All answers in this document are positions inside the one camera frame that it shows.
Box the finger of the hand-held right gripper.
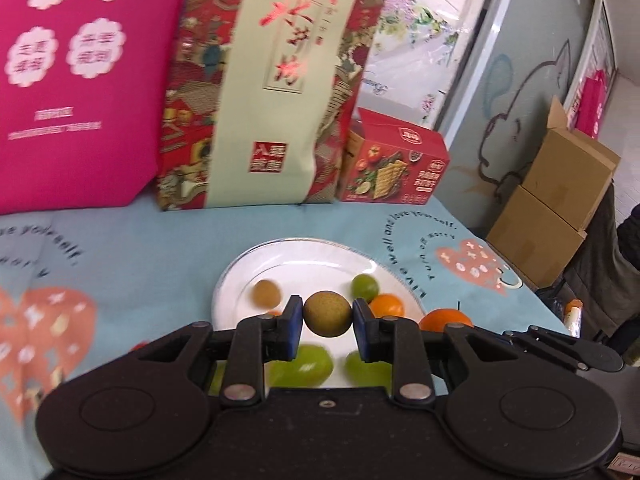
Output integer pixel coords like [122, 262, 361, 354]
[502, 325, 592, 368]

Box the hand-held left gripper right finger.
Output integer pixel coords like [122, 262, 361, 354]
[352, 299, 531, 405]

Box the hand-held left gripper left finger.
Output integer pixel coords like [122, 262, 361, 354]
[120, 295, 304, 407]

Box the brown longan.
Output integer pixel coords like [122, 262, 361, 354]
[303, 291, 353, 337]
[251, 280, 281, 310]

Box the large light green mango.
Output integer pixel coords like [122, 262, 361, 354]
[267, 345, 333, 388]

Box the small green jujube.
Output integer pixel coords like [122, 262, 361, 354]
[350, 273, 381, 302]

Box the white plate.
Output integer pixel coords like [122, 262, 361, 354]
[211, 237, 426, 388]

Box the white bottle orange cap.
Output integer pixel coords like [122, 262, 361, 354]
[565, 299, 585, 338]

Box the dark cloth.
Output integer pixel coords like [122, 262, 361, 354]
[562, 182, 640, 366]

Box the brown cardboard box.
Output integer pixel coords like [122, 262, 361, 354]
[486, 185, 587, 286]
[520, 95, 622, 233]

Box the red cracker box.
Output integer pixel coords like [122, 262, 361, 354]
[339, 106, 451, 206]

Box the blue printed tablecloth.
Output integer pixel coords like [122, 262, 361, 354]
[0, 192, 573, 480]

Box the red green patterned gift box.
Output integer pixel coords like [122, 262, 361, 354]
[155, 0, 388, 211]

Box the small pink bag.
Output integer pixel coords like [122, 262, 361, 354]
[575, 67, 618, 138]

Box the pink tote bag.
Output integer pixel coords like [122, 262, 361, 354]
[0, 0, 196, 216]

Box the white floral bag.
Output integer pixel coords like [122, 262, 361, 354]
[350, 0, 473, 131]

